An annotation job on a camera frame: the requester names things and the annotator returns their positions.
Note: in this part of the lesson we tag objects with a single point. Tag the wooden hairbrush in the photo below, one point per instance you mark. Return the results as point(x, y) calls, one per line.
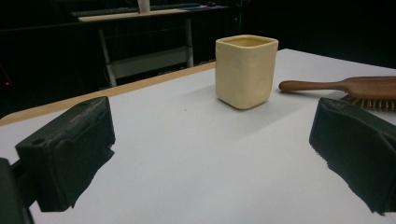
point(367, 87)

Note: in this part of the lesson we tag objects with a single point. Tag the white object on desk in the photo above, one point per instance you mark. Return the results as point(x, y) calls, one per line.
point(143, 6)

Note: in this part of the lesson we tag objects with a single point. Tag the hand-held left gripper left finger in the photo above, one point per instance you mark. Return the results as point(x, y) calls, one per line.
point(68, 152)

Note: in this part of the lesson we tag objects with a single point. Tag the cream square cup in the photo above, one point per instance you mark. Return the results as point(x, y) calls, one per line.
point(246, 74)

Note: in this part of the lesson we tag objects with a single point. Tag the wooden desk with white legs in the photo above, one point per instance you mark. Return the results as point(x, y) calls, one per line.
point(149, 62)

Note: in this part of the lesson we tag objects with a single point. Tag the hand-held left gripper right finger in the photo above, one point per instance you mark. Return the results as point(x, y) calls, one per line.
point(358, 149)

